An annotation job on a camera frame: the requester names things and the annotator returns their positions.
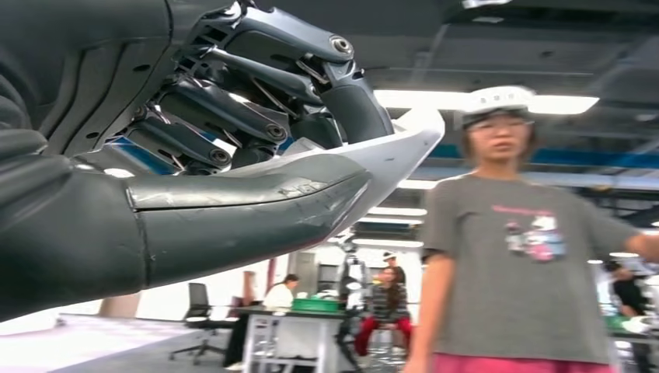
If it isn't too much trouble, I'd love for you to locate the black office chair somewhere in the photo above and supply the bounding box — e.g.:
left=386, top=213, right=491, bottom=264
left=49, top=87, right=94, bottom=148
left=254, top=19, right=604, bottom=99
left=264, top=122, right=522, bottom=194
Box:
left=169, top=281, right=235, bottom=367

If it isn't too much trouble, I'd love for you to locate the person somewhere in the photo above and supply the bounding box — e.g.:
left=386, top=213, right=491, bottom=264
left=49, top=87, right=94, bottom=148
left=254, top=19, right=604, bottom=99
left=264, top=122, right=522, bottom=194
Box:
left=605, top=260, right=655, bottom=373
left=403, top=85, right=659, bottom=373
left=355, top=265, right=413, bottom=369
left=381, top=251, right=408, bottom=284
left=224, top=273, right=302, bottom=371

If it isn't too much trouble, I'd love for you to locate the green plastic crate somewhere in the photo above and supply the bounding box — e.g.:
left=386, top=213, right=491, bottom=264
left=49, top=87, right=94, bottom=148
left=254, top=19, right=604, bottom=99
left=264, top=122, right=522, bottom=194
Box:
left=291, top=297, right=341, bottom=313

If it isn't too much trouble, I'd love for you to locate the rectangular ceiling light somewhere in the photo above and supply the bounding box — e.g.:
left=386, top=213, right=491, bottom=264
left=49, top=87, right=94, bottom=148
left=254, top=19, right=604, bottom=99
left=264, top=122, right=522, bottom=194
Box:
left=352, top=237, right=424, bottom=248
left=368, top=207, right=428, bottom=218
left=373, top=89, right=601, bottom=115

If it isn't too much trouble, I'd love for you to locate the white work table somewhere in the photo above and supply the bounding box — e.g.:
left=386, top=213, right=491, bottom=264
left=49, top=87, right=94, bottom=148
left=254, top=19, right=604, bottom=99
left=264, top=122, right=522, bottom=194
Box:
left=242, top=306, right=356, bottom=373

